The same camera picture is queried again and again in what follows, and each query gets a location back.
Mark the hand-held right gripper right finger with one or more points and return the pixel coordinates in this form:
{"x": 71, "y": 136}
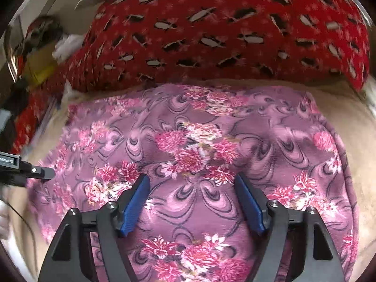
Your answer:
{"x": 249, "y": 205}

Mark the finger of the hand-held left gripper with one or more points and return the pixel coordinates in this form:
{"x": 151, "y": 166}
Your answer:
{"x": 36, "y": 171}

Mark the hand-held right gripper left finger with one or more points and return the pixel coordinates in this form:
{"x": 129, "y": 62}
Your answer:
{"x": 135, "y": 208}

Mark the purple floral garment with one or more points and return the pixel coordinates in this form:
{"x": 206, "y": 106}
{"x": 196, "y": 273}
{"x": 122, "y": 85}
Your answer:
{"x": 191, "y": 123}

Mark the pile of mixed clothes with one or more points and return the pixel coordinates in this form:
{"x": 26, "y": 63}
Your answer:
{"x": 41, "y": 32}

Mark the red star print cloth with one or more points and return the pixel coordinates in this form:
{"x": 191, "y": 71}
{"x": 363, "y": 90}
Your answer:
{"x": 32, "y": 117}

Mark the white plastic sheets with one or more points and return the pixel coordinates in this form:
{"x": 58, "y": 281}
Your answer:
{"x": 69, "y": 94}

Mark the white crumpled cloth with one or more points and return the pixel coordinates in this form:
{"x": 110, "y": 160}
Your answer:
{"x": 69, "y": 47}

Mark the beige fleece blanket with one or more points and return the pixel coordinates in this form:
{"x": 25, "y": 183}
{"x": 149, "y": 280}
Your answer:
{"x": 352, "y": 117}

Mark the red patterned blanket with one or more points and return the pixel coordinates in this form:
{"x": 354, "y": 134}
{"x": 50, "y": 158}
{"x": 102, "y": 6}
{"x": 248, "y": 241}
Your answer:
{"x": 220, "y": 20}

